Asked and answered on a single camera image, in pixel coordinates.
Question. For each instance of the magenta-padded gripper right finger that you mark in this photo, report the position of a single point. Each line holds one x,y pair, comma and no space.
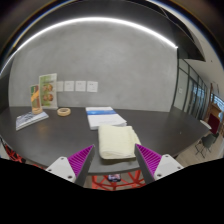
166,165

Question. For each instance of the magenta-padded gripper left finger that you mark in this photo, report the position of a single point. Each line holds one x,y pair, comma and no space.
61,168

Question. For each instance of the cream towel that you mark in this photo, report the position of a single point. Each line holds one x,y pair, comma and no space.
116,141

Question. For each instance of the red mesh chair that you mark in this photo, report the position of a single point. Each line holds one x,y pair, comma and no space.
11,154
100,183

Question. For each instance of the dark chair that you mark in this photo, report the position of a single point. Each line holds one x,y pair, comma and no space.
207,141

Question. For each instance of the beige tape roll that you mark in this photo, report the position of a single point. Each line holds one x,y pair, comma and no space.
63,112

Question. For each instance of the grey magazine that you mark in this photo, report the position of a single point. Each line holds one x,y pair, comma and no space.
30,120

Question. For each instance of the white booklet stack blue cover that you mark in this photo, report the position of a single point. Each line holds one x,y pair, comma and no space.
103,116

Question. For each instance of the small sign with wooden base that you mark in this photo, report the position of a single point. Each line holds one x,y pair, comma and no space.
35,98

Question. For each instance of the black-framed glass partition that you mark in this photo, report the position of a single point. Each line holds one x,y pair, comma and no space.
193,93

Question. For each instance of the ceiling light strip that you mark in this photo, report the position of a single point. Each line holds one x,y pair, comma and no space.
96,19

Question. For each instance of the white wall plate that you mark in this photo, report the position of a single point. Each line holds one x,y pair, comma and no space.
80,86
60,86
69,86
92,86

